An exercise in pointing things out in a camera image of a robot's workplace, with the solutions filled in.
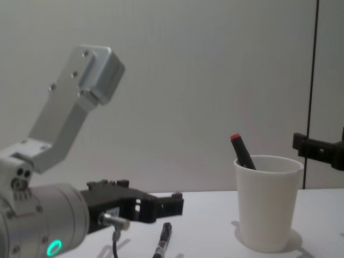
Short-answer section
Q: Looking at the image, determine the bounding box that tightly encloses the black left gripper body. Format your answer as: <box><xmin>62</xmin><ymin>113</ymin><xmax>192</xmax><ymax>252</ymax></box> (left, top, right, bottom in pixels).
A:
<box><xmin>79</xmin><ymin>187</ymin><xmax>160</xmax><ymax>234</ymax></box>

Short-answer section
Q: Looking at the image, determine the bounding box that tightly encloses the black pen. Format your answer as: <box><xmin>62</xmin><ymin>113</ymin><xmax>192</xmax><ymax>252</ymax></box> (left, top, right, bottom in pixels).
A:
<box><xmin>152</xmin><ymin>222</ymin><xmax>173</xmax><ymax>258</ymax></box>

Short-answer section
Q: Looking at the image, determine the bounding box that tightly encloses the white table cloth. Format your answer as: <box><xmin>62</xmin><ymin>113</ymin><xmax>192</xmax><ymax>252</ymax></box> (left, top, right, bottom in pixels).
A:
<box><xmin>67</xmin><ymin>189</ymin><xmax>344</xmax><ymax>258</ymax></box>

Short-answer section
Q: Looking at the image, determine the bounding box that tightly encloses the white paper cup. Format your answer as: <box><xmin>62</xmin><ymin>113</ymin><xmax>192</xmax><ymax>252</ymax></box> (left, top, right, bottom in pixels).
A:
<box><xmin>233</xmin><ymin>155</ymin><xmax>305</xmax><ymax>253</ymax></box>

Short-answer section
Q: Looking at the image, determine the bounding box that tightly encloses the black marker with red cap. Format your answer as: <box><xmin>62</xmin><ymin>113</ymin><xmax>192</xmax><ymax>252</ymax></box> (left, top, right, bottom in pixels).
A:
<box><xmin>230</xmin><ymin>133</ymin><xmax>257</xmax><ymax>171</ymax></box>

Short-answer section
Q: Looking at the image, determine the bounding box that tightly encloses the white backdrop curtain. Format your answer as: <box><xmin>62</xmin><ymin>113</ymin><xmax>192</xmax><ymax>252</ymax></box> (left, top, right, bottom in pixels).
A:
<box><xmin>0</xmin><ymin>0</ymin><xmax>344</xmax><ymax>195</ymax></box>

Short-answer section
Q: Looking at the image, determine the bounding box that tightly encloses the thin dark cable silver plug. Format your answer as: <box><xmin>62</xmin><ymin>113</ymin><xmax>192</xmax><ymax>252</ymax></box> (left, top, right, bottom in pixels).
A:
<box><xmin>97</xmin><ymin>211</ymin><xmax>131</xmax><ymax>258</ymax></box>

